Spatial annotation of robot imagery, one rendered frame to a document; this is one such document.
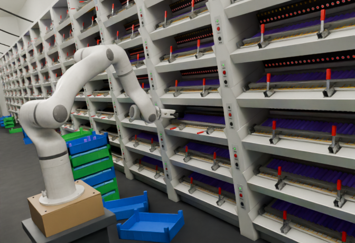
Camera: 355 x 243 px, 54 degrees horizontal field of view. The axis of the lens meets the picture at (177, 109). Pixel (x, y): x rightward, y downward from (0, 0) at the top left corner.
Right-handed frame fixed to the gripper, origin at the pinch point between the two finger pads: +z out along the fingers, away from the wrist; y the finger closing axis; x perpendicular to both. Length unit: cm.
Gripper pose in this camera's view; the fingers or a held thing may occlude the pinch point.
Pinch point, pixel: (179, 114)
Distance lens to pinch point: 210.4
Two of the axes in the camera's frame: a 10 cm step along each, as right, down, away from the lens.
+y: -5.4, -0.5, 8.4
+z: 8.4, 0.5, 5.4
